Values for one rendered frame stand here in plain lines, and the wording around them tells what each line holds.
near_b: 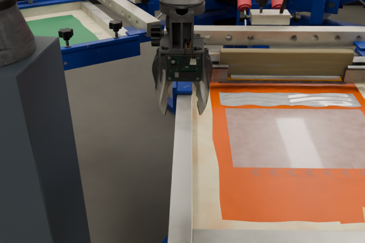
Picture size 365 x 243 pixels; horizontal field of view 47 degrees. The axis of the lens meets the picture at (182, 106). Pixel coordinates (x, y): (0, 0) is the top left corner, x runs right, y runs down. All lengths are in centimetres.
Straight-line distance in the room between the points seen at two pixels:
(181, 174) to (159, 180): 153
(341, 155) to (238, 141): 22
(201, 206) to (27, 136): 33
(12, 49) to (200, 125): 46
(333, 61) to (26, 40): 78
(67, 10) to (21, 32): 112
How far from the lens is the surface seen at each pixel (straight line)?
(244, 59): 113
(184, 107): 99
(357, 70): 121
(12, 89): 72
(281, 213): 78
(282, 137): 97
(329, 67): 120
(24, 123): 74
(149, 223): 208
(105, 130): 276
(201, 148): 91
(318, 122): 104
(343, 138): 101
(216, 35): 134
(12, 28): 75
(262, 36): 135
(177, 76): 66
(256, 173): 85
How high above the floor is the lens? 148
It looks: 30 degrees down
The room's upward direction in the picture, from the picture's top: straight up
